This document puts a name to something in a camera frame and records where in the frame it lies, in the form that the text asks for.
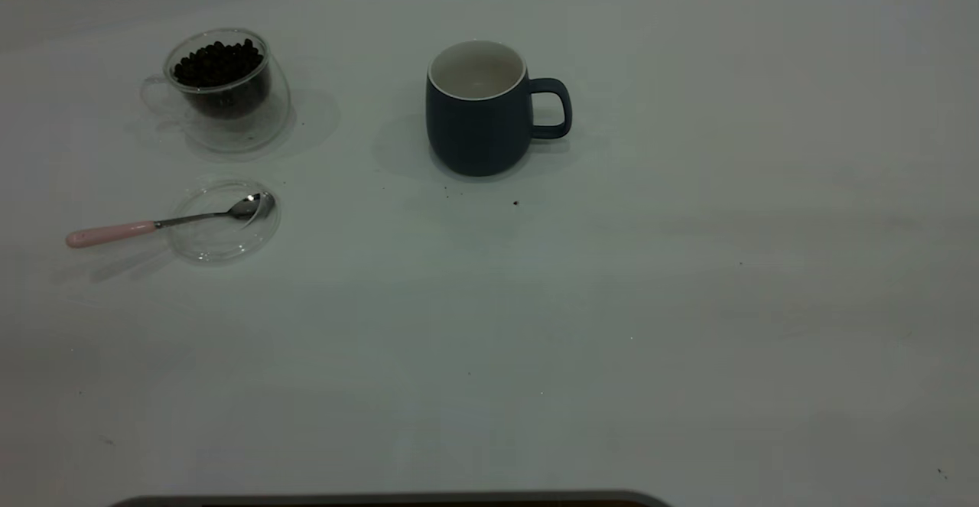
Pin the dark coffee beans pile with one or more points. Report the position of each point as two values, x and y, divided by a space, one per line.
218 67

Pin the dark blue-grey ceramic mug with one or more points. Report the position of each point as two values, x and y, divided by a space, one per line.
474 136

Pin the clear round glass lid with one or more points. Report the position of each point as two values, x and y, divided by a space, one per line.
222 243

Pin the clear double-wall glass cup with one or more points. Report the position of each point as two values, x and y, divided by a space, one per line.
245 128

